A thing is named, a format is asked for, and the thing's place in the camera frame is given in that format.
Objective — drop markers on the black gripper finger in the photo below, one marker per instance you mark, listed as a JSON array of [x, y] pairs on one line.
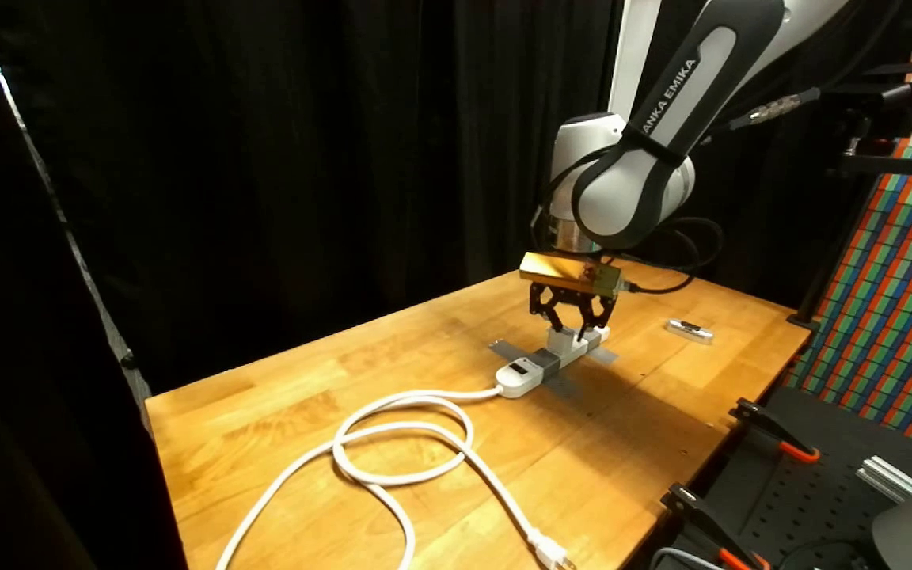
[[545, 309], [595, 316]]

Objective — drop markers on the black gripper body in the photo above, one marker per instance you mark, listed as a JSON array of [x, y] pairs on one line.
[[571, 293]]

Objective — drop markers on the white cube charger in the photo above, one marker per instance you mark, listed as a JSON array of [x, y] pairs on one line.
[[564, 340]]

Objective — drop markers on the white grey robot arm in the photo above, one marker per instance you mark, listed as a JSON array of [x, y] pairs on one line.
[[634, 177]]

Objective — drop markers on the white power strip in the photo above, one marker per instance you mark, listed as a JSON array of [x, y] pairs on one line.
[[523, 374]]

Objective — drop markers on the small silver metal device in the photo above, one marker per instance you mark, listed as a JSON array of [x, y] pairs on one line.
[[689, 331]]

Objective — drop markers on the black orange spring clamp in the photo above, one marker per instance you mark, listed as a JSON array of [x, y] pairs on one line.
[[776, 431], [712, 525]]

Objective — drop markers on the black curtain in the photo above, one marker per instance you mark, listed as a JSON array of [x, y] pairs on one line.
[[318, 160]]

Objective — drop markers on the black perforated board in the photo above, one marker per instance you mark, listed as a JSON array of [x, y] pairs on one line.
[[846, 431]]

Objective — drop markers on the grey duct tape strip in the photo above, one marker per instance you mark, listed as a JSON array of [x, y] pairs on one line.
[[564, 388], [602, 356]]

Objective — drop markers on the silver aluminium bracket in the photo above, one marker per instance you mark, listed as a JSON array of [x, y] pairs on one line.
[[888, 477]]

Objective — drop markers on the black camera stand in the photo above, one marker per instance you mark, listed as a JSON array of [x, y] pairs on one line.
[[900, 166]]

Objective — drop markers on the silver metal frame pole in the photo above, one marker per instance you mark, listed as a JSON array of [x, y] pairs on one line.
[[121, 354]]

